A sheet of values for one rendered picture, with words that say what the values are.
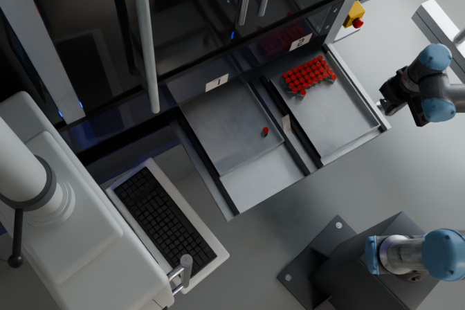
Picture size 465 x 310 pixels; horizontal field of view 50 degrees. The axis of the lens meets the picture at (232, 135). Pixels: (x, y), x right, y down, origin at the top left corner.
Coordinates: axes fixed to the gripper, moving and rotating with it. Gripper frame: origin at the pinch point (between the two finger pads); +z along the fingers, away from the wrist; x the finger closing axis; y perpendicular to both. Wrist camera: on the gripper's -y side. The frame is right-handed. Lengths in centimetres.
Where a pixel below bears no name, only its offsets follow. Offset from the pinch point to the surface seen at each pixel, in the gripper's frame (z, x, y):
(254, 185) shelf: 21.6, 44.8, 5.2
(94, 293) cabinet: -45, 98, -9
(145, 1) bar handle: -61, 66, 32
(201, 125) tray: 21, 50, 33
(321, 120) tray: 21.4, 10.7, 13.9
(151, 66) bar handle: -36, 66, 32
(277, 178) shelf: 21.6, 36.3, 3.3
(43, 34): -53, 85, 39
